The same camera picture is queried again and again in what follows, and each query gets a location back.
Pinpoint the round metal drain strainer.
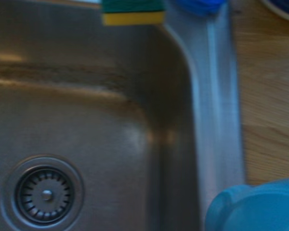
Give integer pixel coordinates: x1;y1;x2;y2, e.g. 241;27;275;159
2;155;85;229

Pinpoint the light blue mug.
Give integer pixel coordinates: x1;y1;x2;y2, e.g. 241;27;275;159
205;177;289;231

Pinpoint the dark blue bowl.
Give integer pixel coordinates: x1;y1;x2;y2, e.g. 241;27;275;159
259;0;289;22

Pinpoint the yellow and green sponge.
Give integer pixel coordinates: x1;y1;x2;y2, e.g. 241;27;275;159
100;0;166;26

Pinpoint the blue plastic object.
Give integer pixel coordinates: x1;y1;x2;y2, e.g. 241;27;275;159
173;0;229;18

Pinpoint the stainless steel sink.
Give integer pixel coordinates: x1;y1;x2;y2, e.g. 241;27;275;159
0;0;248;231

